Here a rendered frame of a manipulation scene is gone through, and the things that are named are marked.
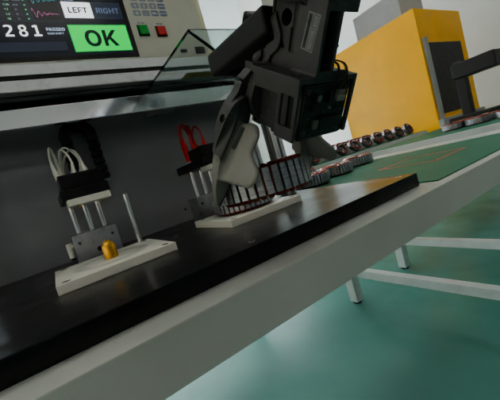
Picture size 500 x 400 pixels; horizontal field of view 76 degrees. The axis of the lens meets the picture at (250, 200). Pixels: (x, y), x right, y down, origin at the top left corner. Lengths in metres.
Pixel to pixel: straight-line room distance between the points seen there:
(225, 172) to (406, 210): 0.26
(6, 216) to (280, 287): 0.58
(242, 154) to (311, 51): 0.11
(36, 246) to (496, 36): 5.55
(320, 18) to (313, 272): 0.23
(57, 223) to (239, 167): 0.52
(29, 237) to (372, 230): 0.63
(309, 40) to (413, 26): 3.78
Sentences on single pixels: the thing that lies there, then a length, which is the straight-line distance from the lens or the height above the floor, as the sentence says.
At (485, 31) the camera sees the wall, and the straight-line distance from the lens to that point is 5.74.
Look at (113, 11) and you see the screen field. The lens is 0.77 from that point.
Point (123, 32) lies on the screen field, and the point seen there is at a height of 1.18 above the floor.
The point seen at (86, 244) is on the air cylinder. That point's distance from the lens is 0.63.
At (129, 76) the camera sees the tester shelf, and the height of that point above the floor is 1.08.
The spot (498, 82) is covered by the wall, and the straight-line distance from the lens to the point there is 5.67.
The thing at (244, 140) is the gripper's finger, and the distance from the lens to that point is 0.31.
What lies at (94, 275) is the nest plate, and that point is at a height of 0.78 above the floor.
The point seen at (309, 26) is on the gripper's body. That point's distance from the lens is 0.28.
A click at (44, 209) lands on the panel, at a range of 0.76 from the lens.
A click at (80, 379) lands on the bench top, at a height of 0.74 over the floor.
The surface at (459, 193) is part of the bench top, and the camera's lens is 0.60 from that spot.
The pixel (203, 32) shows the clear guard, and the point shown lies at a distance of 0.51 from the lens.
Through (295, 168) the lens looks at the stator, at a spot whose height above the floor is 0.84.
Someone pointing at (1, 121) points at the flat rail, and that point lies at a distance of 0.63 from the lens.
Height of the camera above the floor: 0.85
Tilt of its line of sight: 5 degrees down
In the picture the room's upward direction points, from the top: 16 degrees counter-clockwise
